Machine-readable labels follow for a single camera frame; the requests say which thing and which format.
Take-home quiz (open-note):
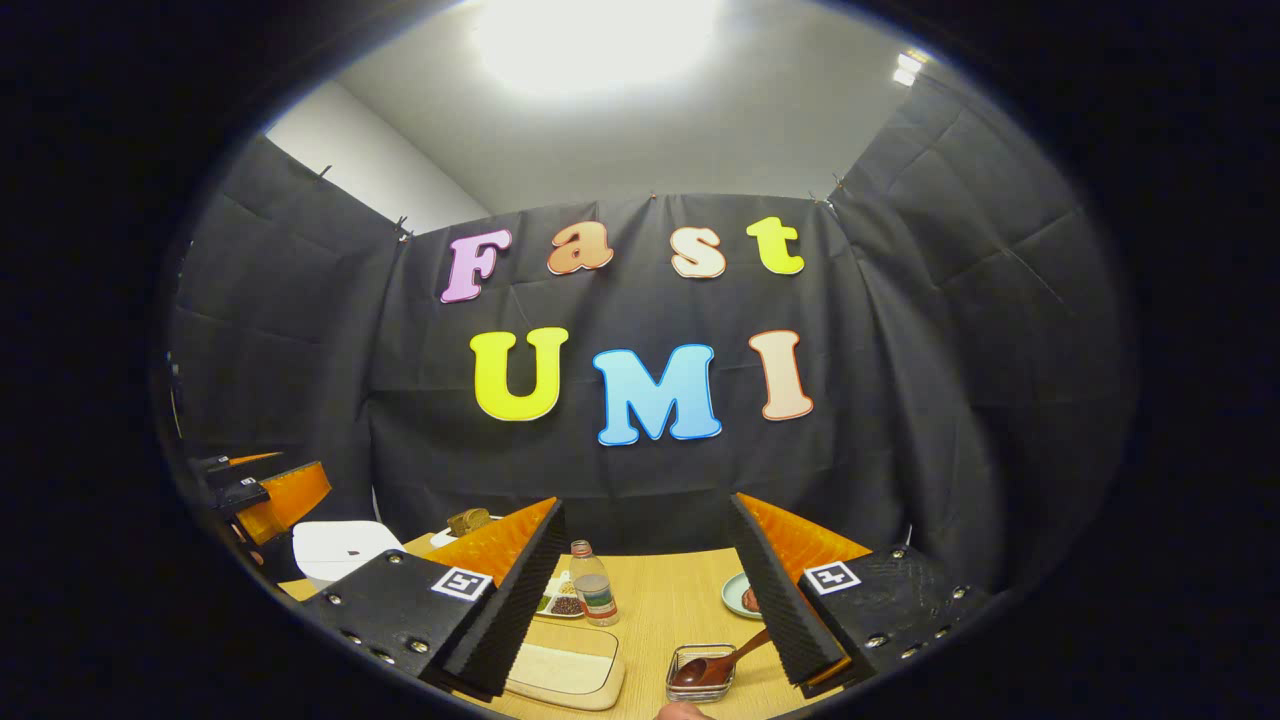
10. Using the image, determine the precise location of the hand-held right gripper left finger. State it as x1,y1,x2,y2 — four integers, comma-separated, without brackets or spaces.
300,497,567,701

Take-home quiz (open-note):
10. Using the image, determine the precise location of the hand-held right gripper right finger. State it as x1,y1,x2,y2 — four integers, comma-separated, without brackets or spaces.
727,492,991,699

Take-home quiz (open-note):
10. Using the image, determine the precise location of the white rice cooker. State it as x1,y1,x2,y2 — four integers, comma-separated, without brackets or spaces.
292,520,406,591

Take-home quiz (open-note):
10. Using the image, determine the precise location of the brown wooden spoon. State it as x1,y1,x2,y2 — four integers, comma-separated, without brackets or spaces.
672,628,773,687

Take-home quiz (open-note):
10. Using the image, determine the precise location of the pale green plate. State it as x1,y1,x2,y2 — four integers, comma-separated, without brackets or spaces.
721,572,766,621

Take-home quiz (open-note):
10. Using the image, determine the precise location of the white divided grain dish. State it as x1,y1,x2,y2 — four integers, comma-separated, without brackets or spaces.
535,570,586,619

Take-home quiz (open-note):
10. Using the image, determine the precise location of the clear plastic bottle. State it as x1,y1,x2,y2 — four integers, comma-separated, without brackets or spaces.
570,540,619,627

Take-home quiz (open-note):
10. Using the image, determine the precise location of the white toaster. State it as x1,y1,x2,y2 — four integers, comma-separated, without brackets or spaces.
430,515,501,549

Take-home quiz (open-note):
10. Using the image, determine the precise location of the black backdrop cloth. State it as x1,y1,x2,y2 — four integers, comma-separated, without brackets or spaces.
160,75,1136,601

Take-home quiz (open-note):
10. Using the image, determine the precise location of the large ceiling light panel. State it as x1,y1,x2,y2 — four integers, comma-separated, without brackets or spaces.
475,0,721,91

